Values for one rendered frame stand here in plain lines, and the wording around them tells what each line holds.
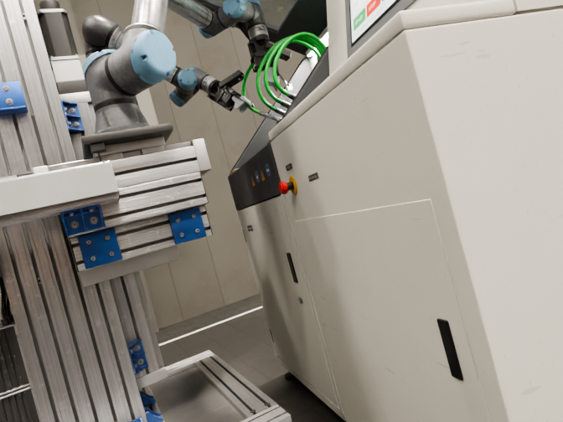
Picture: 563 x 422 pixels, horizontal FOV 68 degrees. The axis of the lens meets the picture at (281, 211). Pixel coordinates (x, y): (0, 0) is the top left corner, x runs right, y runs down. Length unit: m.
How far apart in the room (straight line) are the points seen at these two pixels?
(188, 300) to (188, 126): 1.63
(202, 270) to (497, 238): 3.50
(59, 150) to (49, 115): 0.10
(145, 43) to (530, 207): 0.89
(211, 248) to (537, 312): 3.50
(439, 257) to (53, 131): 1.09
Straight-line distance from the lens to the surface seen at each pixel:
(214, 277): 4.06
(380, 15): 1.18
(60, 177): 1.03
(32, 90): 1.42
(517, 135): 0.76
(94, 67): 1.26
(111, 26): 1.87
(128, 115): 1.20
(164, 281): 3.97
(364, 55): 0.77
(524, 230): 0.75
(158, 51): 1.16
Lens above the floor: 0.74
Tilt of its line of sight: level
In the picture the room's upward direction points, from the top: 15 degrees counter-clockwise
